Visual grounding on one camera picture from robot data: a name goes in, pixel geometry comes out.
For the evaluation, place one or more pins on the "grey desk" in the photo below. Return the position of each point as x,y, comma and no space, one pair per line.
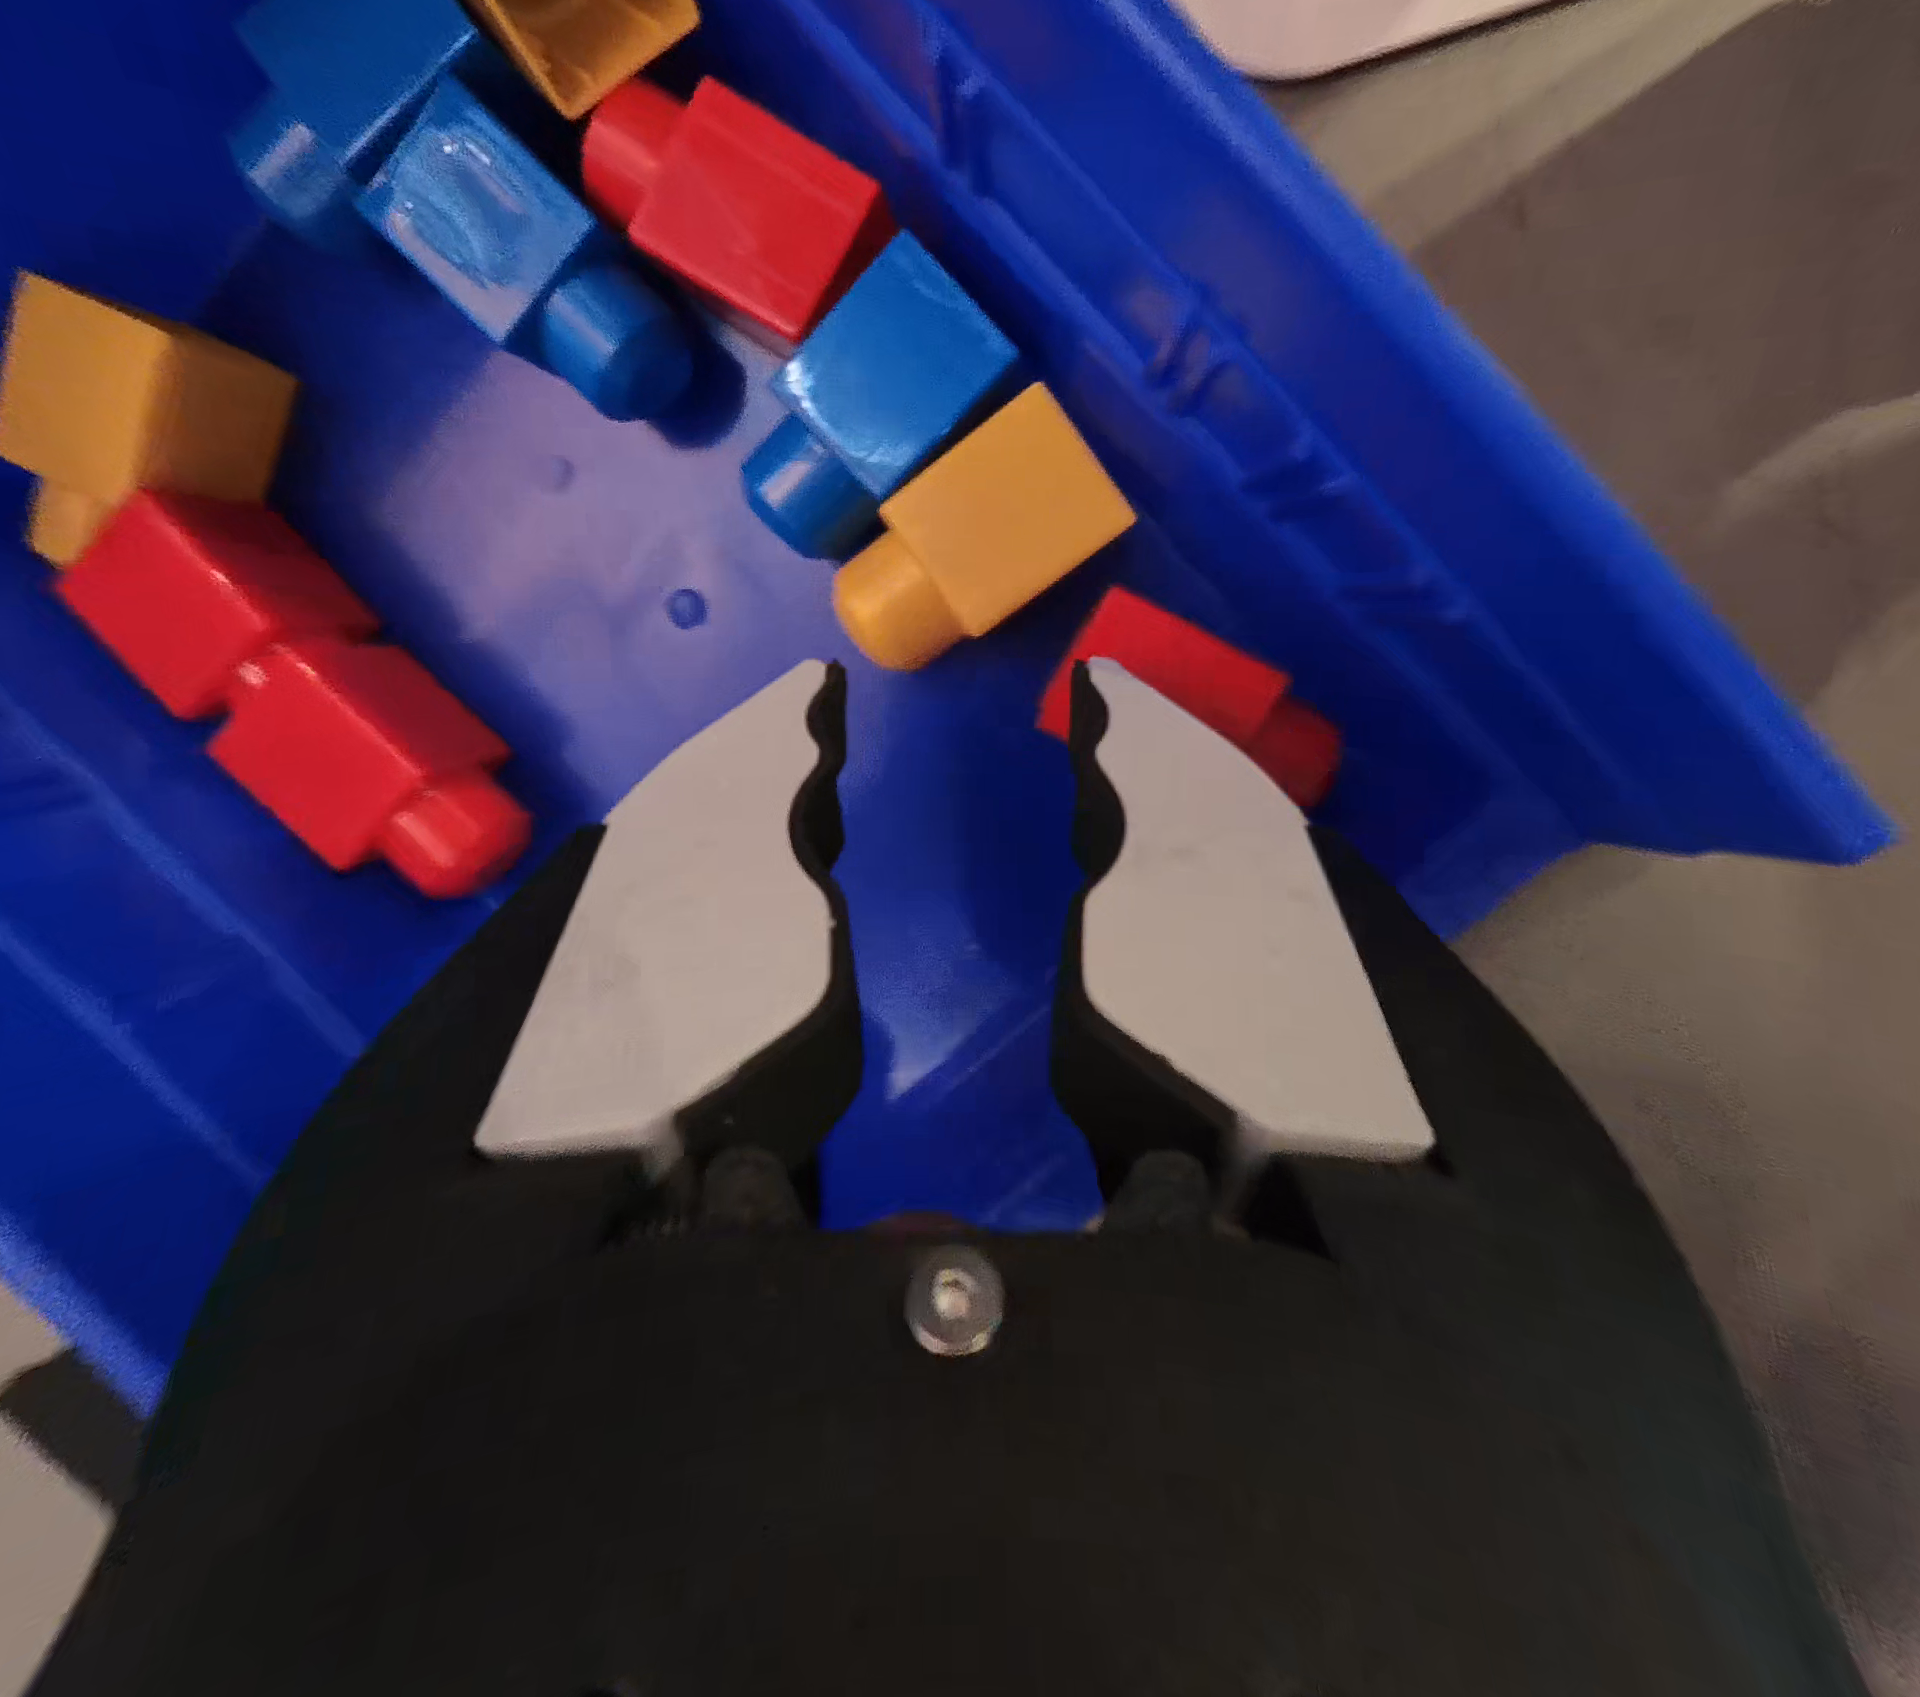
1650,1128

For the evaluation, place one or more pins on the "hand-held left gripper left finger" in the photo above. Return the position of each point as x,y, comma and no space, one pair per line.
675,963

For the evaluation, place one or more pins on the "blue plastic bin with tag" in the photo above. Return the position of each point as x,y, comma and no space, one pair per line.
1050,154

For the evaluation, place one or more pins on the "pile of toy blocks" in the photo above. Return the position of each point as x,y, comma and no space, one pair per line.
750,198

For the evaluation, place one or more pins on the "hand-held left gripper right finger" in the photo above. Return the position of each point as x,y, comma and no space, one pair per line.
1244,963

